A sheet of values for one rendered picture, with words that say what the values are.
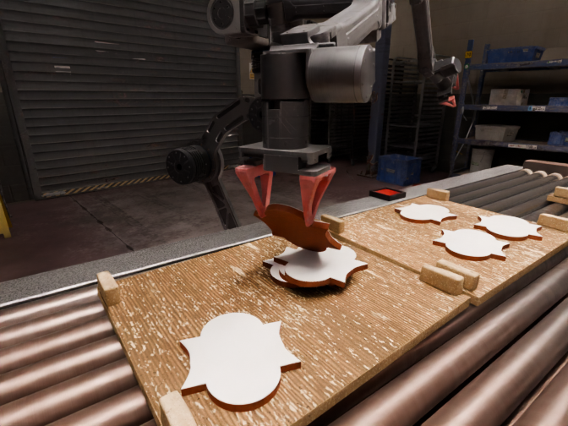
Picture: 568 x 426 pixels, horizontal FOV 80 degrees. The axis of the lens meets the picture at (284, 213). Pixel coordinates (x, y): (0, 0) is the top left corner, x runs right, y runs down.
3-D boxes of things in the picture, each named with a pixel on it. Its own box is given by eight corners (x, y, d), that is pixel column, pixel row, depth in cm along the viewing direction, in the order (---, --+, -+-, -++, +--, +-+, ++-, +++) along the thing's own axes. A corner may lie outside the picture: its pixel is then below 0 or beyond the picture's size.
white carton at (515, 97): (487, 106, 462) (490, 88, 454) (499, 106, 475) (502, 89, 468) (516, 106, 432) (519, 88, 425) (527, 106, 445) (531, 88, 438)
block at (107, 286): (98, 289, 49) (95, 272, 48) (111, 285, 50) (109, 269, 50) (106, 308, 45) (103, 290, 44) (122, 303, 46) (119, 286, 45)
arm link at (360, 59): (306, 90, 50) (298, 24, 45) (386, 90, 45) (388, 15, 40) (268, 124, 41) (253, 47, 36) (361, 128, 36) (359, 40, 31)
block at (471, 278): (432, 276, 53) (434, 260, 52) (439, 273, 54) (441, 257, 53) (472, 293, 48) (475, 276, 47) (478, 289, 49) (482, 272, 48)
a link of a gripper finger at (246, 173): (263, 207, 51) (261, 144, 48) (306, 215, 48) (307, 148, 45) (236, 221, 46) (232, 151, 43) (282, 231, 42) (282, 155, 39)
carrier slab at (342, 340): (98, 295, 51) (95, 286, 50) (306, 232, 74) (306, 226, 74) (194, 509, 24) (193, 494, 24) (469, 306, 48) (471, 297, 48)
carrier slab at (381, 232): (315, 231, 75) (315, 224, 74) (424, 200, 97) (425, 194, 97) (477, 307, 48) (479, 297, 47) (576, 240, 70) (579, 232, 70)
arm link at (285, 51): (275, 49, 42) (250, 44, 38) (327, 46, 39) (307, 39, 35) (275, 107, 45) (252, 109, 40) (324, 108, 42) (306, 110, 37)
